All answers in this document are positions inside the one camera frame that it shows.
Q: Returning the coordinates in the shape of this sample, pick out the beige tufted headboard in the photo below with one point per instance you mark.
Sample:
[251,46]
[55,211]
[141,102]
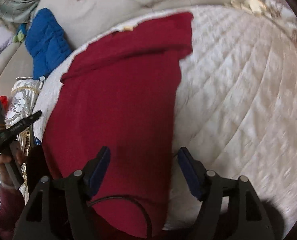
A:
[81,20]

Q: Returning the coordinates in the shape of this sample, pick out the blue quilted jacket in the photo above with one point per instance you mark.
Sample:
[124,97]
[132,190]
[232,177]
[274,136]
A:
[46,43]

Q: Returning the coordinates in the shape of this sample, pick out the person's left hand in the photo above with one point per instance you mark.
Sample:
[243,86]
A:
[5,160]

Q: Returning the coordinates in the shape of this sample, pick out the floral cream bed sheet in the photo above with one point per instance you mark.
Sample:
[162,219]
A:
[277,11]

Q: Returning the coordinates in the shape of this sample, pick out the white gold-trimmed pillow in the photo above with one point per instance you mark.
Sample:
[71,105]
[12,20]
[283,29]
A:
[22,100]

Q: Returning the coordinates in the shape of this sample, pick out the white quilted bedspread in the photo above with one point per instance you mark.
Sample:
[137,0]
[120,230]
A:
[235,108]

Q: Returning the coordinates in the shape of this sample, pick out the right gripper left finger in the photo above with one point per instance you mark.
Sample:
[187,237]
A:
[57,209]

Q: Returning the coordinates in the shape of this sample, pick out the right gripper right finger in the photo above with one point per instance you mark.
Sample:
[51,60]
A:
[230,208]

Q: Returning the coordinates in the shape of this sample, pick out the dark red sweater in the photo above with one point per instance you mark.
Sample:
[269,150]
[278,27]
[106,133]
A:
[120,93]

